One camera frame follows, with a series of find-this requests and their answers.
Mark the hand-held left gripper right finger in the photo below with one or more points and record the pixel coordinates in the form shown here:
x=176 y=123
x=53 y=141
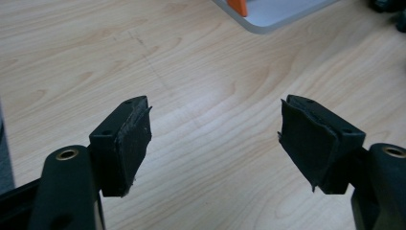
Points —
x=316 y=143

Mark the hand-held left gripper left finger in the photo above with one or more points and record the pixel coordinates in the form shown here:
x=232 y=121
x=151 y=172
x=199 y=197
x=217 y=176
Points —
x=127 y=150

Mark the dark grey object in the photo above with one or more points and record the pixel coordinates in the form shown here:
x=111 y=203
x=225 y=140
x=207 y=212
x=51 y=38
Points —
x=5 y=166

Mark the pale grey tray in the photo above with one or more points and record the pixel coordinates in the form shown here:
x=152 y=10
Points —
x=281 y=14

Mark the orange object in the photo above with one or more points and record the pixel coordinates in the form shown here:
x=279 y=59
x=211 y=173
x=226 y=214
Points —
x=237 y=6

